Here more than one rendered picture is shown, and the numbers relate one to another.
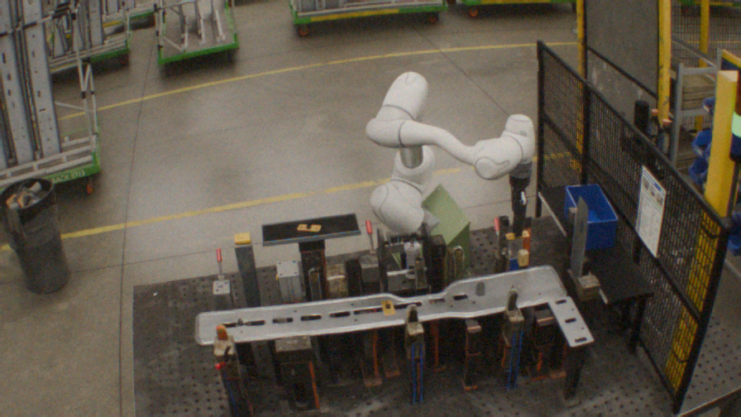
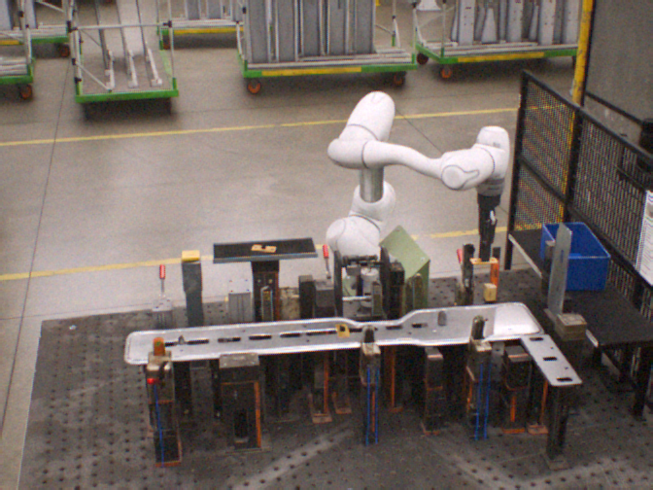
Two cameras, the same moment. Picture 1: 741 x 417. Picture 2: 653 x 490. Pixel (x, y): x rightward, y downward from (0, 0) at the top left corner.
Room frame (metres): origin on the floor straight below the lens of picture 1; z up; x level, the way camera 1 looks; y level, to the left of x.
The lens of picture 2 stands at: (-0.28, 0.06, 2.48)
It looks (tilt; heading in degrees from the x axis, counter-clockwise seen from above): 25 degrees down; 358
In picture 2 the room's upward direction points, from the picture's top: straight up
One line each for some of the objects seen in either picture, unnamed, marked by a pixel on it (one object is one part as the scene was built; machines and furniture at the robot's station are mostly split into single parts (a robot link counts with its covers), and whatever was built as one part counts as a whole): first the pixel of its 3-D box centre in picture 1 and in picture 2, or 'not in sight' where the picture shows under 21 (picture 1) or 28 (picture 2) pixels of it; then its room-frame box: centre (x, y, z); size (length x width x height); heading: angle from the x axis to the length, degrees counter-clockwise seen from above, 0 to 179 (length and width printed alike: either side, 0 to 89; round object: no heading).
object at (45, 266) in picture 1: (35, 237); not in sight; (3.96, 2.33, 0.36); 0.54 x 0.50 x 0.73; 12
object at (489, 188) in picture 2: (519, 166); (490, 184); (2.29, -0.51, 1.50); 0.09 x 0.09 x 0.06
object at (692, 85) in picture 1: (662, 120); not in sight; (4.58, -2.18, 0.65); 1.00 x 0.50 x 1.30; 12
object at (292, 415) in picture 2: (332, 347); (280, 375); (2.21, 0.17, 0.84); 0.13 x 0.11 x 0.29; 7
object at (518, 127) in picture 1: (518, 138); (490, 153); (2.28, -0.50, 1.60); 0.13 x 0.11 x 0.16; 140
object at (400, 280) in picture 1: (405, 284); (360, 313); (2.45, -0.11, 0.94); 0.18 x 0.13 x 0.49; 97
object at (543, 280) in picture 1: (383, 310); (336, 333); (2.22, -0.02, 1.00); 1.38 x 0.22 x 0.02; 97
